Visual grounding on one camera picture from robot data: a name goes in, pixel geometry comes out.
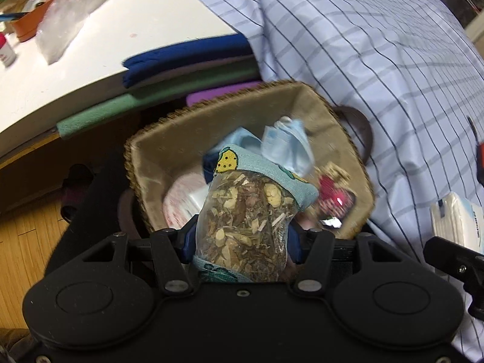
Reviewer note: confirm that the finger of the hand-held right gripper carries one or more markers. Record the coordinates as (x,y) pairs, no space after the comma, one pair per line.
(457,261)

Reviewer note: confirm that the orange and black tool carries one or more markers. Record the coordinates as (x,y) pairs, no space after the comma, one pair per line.
(481,166)

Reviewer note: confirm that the dark slipper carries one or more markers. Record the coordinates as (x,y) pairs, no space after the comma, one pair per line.
(75,193)

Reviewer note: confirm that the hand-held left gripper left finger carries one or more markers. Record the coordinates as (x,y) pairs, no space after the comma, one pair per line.
(188,244)

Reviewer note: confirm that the woven basket with fabric lining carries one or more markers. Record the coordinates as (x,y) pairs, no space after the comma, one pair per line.
(170,151)

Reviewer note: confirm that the herb sachet with blue fabric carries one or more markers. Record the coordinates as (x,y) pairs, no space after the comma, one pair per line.
(245,219)

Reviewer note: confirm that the dark metal screw bit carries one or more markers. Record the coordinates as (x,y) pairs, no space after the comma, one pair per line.
(472,126)

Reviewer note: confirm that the blue pleated face mask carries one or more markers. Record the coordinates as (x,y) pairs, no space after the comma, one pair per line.
(287,147)

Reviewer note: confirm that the red patterned pouch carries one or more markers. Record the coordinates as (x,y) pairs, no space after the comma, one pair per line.
(334,196)

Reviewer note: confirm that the red-capped white bottle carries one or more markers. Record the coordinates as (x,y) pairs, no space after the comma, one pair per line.
(6,51)

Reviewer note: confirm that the blue checked tablecloth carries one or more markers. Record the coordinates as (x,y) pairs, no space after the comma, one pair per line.
(359,45)

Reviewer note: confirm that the light blue cloth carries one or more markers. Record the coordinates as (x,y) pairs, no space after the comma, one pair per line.
(238,140)

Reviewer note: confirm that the clear plastic bag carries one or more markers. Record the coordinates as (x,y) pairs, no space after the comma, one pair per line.
(64,19)

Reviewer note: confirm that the orange tray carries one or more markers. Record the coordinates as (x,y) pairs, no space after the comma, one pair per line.
(30,26)

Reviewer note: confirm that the white tissue pack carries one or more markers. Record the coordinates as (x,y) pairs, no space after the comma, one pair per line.
(457,219)

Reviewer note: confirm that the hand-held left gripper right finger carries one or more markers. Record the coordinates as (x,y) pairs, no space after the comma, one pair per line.
(294,244)

